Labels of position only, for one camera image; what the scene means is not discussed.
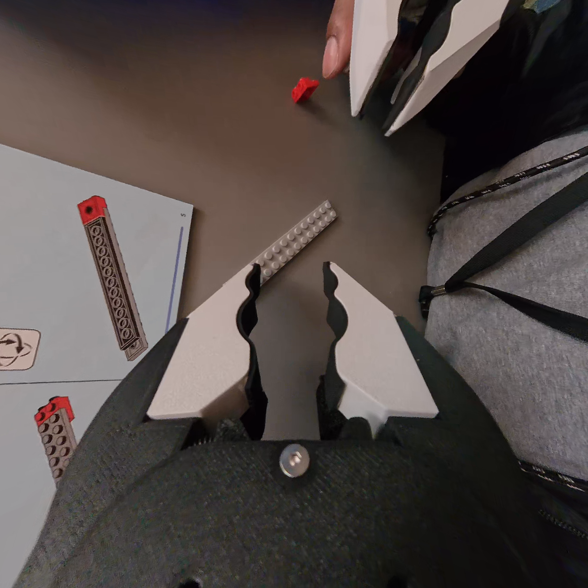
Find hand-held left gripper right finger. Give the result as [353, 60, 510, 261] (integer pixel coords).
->
[317, 261, 439, 439]

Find black lanyard strap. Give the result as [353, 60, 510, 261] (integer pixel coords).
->
[419, 174, 588, 343]

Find black white-flecked cord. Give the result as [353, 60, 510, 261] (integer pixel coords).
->
[519, 459, 588, 493]
[427, 146, 588, 237]

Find person's right forearm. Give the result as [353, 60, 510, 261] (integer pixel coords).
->
[425, 0, 588, 203]

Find pale blue instruction booklet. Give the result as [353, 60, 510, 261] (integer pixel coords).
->
[0, 143, 194, 588]

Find long grey brick plate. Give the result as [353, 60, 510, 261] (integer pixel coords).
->
[250, 200, 338, 283]

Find grey desk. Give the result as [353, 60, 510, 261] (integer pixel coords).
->
[0, 0, 448, 442]

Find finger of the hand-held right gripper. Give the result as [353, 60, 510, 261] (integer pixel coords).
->
[384, 0, 511, 138]
[349, 0, 416, 119]

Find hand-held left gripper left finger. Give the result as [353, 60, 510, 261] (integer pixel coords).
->
[146, 263, 269, 441]

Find small red brick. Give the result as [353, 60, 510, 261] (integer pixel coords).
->
[291, 77, 319, 104]

